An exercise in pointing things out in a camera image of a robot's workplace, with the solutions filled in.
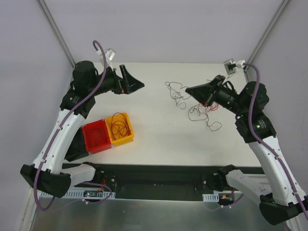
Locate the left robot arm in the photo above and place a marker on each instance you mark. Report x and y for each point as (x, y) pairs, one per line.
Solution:
(46, 173)

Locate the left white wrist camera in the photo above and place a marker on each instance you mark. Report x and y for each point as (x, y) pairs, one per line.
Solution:
(109, 54)

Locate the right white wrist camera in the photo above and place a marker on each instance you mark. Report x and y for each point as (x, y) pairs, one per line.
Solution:
(232, 66)

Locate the aluminium frame post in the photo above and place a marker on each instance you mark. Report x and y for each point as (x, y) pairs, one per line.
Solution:
(56, 31)
(268, 30)

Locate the left aluminium frame post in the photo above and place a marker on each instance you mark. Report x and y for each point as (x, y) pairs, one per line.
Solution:
(56, 31)

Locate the black plastic bin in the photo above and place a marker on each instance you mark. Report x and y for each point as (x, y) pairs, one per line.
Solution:
(77, 148)

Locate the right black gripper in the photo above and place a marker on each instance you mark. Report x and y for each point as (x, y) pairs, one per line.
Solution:
(213, 90)

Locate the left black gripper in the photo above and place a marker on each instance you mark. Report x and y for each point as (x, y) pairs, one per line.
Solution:
(123, 80)

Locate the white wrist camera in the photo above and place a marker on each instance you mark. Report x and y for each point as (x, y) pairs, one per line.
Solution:
(109, 54)
(232, 66)

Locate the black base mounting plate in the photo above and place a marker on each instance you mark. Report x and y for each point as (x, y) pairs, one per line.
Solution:
(167, 183)

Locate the right aluminium frame post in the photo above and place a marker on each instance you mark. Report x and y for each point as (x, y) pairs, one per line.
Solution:
(268, 30)

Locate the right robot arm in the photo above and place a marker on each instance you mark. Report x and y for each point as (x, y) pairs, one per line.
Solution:
(283, 199)

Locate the yellow plastic bin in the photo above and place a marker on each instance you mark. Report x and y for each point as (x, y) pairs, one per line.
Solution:
(119, 129)

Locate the red plastic bin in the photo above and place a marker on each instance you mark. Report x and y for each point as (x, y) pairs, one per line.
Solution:
(96, 137)

